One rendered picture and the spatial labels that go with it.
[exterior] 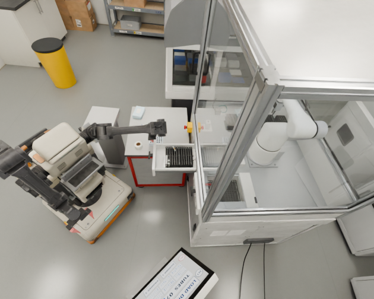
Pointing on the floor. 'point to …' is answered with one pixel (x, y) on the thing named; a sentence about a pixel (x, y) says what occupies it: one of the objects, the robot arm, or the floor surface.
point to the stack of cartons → (77, 15)
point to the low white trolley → (144, 172)
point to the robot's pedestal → (117, 152)
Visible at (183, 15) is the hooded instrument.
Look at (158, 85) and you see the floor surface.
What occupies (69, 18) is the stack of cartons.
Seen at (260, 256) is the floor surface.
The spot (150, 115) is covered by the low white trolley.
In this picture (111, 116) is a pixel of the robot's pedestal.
